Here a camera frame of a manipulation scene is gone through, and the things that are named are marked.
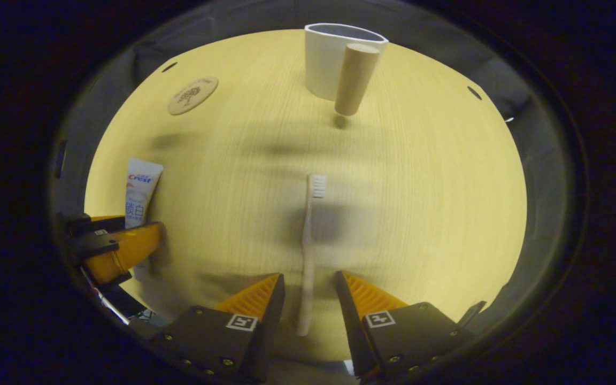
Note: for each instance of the pale pink toothbrush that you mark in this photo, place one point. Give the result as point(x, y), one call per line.
point(308, 251)

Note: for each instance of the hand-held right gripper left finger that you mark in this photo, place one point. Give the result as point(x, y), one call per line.
point(271, 331)

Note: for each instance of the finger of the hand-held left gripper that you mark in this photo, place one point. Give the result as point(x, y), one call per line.
point(81, 223)
point(131, 246)

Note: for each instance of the white toothpaste tube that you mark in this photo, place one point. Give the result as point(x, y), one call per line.
point(142, 192)

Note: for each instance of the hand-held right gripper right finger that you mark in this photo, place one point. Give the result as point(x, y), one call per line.
point(348, 321)

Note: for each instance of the round cork coaster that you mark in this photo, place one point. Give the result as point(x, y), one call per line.
point(192, 95)

